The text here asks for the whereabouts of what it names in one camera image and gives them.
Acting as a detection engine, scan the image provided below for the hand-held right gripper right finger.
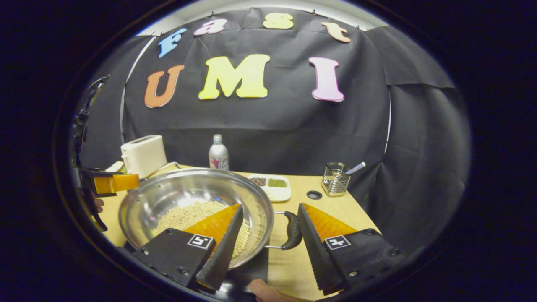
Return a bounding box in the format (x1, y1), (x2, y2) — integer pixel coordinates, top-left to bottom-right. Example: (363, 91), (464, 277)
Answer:
(297, 203), (407, 296)

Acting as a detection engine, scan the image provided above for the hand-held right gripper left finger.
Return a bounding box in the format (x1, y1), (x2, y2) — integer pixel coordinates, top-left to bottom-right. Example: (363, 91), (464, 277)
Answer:
(133, 204), (244, 292)

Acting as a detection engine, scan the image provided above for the black induction cooktop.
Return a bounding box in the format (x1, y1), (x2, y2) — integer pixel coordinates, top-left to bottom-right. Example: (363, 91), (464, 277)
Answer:
(210, 247), (269, 296)

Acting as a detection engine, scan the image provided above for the stainless steel pot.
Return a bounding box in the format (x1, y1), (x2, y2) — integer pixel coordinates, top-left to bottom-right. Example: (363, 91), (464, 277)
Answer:
(118, 168), (303, 270)

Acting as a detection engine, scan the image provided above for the white toaster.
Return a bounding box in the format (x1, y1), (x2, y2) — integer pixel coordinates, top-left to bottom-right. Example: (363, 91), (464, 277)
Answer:
(120, 135), (168, 180)

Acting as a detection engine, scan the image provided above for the pile of soybeans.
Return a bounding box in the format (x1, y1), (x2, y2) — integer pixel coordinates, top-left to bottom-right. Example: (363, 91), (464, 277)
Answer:
(152, 201), (252, 258)

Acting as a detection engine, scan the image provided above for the white divided dish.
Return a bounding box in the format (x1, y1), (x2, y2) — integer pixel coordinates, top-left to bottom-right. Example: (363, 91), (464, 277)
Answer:
(247, 174), (292, 203)

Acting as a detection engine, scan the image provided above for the silver printed bottle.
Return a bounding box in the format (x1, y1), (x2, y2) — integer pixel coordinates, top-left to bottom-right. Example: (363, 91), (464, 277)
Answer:
(209, 134), (229, 171)

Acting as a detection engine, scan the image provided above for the black backdrop cloth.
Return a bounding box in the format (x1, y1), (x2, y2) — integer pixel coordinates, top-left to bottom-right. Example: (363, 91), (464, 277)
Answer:
(73, 6), (472, 252)

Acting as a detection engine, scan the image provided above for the metal wire holder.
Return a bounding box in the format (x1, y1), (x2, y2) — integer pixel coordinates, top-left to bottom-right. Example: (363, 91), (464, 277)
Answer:
(321, 162), (351, 197)

